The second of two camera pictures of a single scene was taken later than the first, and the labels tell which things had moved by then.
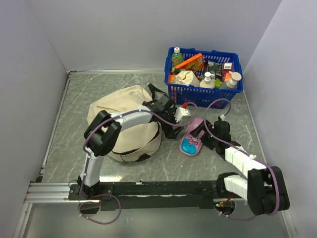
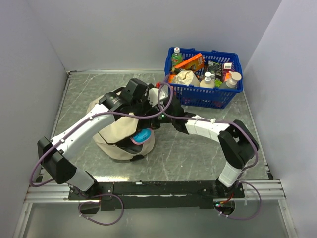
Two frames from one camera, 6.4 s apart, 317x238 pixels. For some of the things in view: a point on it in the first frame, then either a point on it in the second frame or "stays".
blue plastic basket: x=216 y=97 stays
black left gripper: x=170 y=133 -> x=149 y=107
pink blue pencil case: x=189 y=145 -> x=141 y=136
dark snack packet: x=215 y=69 stays
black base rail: x=147 y=195 stays
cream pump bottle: x=207 y=82 stays
